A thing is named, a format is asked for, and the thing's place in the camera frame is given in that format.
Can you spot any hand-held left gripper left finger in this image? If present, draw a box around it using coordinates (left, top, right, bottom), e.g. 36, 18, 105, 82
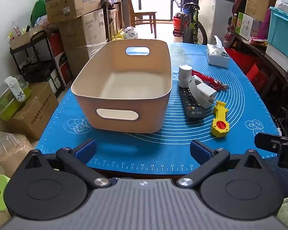
12, 138, 112, 189

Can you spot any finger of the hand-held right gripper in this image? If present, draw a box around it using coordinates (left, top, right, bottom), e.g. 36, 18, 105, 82
254, 132, 288, 168

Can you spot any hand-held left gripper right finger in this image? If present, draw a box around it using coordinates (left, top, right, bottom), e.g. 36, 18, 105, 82
177, 140, 276, 188

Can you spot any yellow plastic tool red knob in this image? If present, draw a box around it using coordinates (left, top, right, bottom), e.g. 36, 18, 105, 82
211, 101, 230, 138

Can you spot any white tape roll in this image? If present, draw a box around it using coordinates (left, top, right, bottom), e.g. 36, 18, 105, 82
188, 75, 213, 108

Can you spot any white power adapter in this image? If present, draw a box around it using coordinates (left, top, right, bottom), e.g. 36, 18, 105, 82
197, 81, 218, 100

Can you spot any small white bottle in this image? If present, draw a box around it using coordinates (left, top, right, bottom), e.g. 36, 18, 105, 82
178, 65, 193, 88

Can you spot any beige plastic storage basket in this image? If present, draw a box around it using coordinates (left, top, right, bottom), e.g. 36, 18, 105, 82
71, 39, 172, 134

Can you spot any black remote control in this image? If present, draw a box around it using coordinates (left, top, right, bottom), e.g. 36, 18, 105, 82
179, 86, 207, 119

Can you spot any blue silicone baking mat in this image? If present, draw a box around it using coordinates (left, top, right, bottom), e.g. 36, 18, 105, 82
36, 42, 282, 175

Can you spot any printed cardboard box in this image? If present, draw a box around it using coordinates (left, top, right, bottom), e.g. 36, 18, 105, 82
6, 81, 59, 141

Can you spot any red hand tool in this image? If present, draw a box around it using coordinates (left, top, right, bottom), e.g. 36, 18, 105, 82
191, 70, 230, 91

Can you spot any clear bag of sawdust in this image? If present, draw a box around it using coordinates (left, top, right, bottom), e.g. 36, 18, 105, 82
0, 131, 34, 178

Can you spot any red and white appliance box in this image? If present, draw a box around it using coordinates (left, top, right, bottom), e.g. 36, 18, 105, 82
49, 32, 74, 88

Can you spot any dark wooden side table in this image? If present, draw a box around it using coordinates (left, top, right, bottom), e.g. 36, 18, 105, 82
227, 27, 288, 101

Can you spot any green lidded container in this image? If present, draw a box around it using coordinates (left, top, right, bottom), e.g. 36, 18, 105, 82
0, 75, 31, 122

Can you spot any white fluffy cloth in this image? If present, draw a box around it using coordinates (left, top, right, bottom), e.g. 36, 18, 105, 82
4, 76, 26, 102

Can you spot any white tissue pack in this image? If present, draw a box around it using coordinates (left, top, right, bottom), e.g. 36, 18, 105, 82
205, 35, 231, 68

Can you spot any black shelf cart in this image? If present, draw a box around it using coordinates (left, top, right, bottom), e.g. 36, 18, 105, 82
10, 30, 66, 92

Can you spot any teal storage bin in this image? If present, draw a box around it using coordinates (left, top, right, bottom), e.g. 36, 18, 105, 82
267, 6, 288, 58

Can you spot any yellow plastic jug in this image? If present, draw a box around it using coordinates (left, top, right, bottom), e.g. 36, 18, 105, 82
111, 29, 125, 41

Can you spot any large plain cardboard box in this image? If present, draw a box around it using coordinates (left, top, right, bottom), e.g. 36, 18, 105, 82
59, 8, 107, 50

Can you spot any green and black bicycle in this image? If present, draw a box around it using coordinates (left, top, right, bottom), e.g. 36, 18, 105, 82
164, 0, 208, 45

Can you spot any red bucket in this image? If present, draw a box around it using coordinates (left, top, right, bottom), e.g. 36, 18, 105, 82
172, 16, 183, 37

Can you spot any white plastic bag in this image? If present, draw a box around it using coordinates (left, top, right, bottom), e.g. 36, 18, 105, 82
123, 26, 139, 40

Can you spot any cardboard box with bottles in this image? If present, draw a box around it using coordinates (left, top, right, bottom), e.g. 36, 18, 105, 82
9, 25, 45, 51

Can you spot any green and white carton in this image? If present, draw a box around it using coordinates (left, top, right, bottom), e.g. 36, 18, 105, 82
235, 12, 263, 41

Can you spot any white chest freezer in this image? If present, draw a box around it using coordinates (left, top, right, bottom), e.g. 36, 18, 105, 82
198, 0, 237, 45

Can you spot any wooden chair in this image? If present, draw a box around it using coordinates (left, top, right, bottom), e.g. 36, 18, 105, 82
126, 0, 157, 39

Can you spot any green bag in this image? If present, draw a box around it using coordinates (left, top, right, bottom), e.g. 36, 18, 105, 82
30, 0, 49, 27

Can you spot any open taped cardboard box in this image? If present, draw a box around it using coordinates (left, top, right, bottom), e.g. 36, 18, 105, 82
42, 0, 102, 25

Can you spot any tall brown cardboard box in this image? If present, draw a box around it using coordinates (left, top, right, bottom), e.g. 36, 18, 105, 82
244, 0, 283, 22

